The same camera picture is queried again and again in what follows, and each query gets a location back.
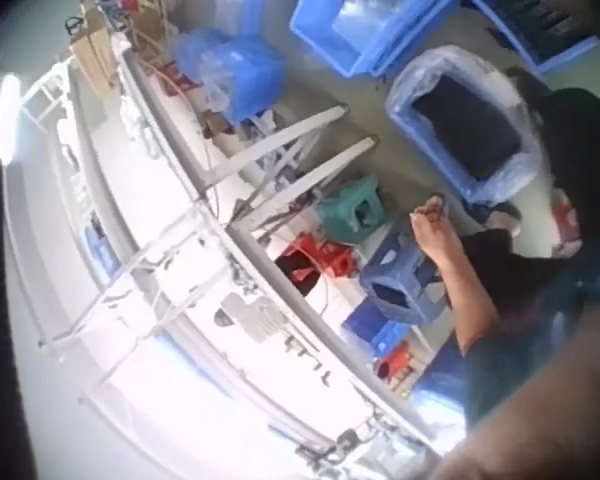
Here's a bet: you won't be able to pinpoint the person's left hand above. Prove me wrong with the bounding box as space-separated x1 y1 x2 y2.
410 196 463 265

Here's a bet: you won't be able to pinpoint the small brown part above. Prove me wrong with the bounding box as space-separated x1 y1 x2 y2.
420 195 450 220

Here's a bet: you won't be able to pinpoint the blue plastic stool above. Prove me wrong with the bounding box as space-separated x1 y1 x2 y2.
358 223 457 322

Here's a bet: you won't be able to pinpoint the green plastic stool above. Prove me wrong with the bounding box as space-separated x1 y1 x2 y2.
313 173 387 245

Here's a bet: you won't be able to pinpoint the blue crate with liner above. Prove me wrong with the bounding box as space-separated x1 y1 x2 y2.
385 47 531 205

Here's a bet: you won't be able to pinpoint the person's legs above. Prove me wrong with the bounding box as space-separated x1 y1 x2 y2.
460 228 597 307

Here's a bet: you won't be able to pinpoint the red plastic stool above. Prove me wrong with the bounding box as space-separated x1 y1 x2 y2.
373 341 427 397
162 60 197 97
274 233 357 297

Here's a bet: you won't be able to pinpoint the black contents pile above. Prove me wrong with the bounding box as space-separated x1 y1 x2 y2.
410 73 524 184

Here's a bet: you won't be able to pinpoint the clear plastic liner bag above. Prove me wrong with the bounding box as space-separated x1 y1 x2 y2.
384 44 549 206

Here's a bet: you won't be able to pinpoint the small blue plastic crate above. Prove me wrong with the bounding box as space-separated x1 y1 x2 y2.
341 298 412 362

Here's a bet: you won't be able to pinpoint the empty blue plastic crate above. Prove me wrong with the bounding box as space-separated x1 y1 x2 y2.
288 0 417 79

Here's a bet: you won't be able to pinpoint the blue crate with dark parts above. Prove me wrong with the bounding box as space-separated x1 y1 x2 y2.
468 0 600 77

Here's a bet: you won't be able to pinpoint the small blue bin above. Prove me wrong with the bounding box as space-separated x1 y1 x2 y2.
83 223 122 274

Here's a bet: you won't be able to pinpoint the brown cardboard box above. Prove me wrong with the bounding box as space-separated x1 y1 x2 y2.
68 28 127 97

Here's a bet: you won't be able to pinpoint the white frame workbench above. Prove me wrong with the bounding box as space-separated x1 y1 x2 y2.
0 19 464 480

